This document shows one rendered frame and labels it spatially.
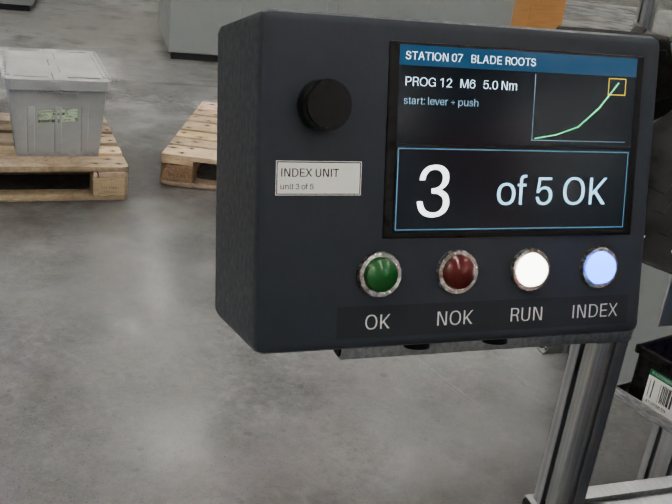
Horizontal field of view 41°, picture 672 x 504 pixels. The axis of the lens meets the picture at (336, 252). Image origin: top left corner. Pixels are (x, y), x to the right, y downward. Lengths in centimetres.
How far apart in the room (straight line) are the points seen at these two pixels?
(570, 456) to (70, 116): 323
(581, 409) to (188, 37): 602
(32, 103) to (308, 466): 208
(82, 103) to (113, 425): 176
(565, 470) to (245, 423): 168
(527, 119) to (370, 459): 180
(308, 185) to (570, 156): 17
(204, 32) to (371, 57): 612
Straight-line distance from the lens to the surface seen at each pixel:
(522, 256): 55
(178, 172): 397
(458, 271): 53
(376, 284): 51
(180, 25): 659
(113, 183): 377
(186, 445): 228
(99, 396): 246
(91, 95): 377
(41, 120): 379
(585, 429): 74
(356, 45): 50
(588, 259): 58
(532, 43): 55
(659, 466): 168
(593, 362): 71
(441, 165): 52
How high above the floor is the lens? 132
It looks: 23 degrees down
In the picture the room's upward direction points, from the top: 7 degrees clockwise
